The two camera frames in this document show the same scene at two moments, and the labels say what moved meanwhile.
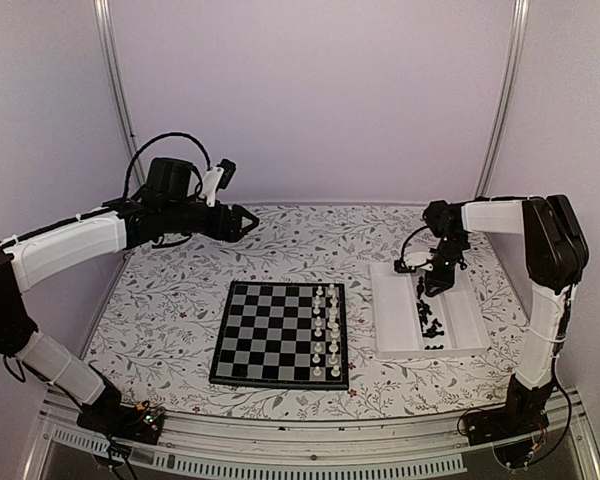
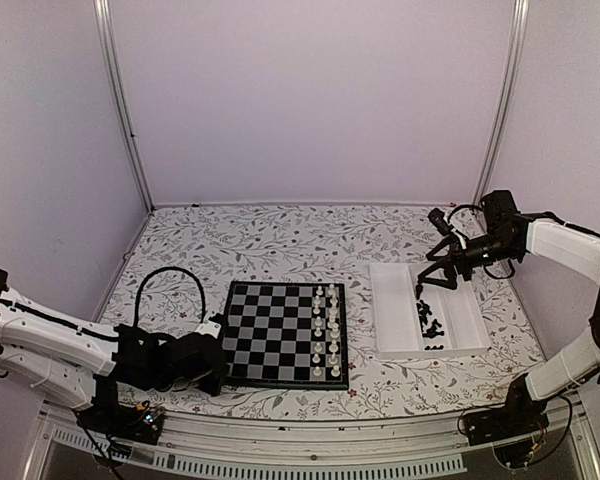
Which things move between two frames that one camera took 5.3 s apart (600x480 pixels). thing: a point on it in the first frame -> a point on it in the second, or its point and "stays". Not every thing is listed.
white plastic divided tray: (407, 323) stays
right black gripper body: (450, 250) -> (496, 253)
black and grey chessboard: (283, 334) stays
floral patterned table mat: (154, 333) stays
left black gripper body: (215, 229) -> (210, 385)
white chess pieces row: (334, 335) stays
